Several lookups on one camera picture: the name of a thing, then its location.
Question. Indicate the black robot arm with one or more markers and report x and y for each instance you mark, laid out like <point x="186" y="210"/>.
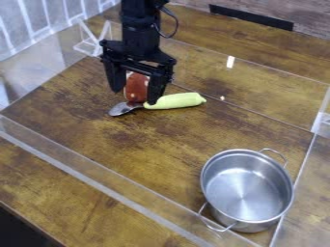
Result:
<point x="136" y="52"/>

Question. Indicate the clear acrylic triangular bracket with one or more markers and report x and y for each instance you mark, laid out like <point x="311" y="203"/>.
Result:
<point x="88" y="46"/>

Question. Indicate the silver metal pot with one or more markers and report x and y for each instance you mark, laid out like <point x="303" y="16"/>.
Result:
<point x="247" y="190"/>

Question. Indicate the clear acrylic barrier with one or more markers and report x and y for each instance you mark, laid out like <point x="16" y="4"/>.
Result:
<point x="305" y="226"/>
<point x="124" y="190"/>

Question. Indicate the black strip on table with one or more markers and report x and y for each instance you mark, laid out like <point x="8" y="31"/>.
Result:
<point x="256" y="18"/>

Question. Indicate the clear acrylic right barrier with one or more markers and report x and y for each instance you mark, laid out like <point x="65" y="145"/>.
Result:
<point x="305" y="226"/>

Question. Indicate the clear acrylic front barrier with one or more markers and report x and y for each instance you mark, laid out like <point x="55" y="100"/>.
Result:
<point x="124" y="190"/>

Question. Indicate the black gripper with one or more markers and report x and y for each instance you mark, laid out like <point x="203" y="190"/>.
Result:
<point x="155" y="64"/>

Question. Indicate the red and white toy mushroom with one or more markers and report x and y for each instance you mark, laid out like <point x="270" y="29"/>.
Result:
<point x="135" y="89"/>

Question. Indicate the spoon with yellow-green handle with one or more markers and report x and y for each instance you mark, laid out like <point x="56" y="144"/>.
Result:
<point x="167" y="102"/>

